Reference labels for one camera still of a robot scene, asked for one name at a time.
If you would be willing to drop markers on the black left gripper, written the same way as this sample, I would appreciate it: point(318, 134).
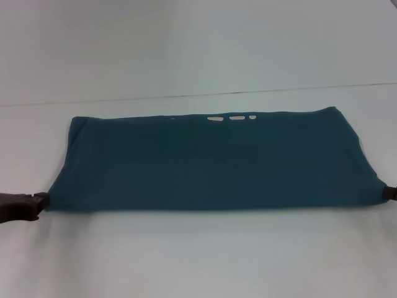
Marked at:
point(15, 206)

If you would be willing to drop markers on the teal blue t-shirt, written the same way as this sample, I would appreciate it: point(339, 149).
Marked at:
point(211, 161)

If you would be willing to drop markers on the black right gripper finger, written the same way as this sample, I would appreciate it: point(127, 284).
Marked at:
point(391, 193)

